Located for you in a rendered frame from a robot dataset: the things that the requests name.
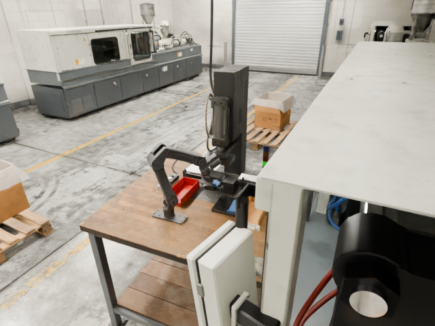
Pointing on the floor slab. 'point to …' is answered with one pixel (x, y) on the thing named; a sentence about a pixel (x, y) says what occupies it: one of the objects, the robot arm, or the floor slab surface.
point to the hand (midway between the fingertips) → (210, 184)
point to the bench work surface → (145, 191)
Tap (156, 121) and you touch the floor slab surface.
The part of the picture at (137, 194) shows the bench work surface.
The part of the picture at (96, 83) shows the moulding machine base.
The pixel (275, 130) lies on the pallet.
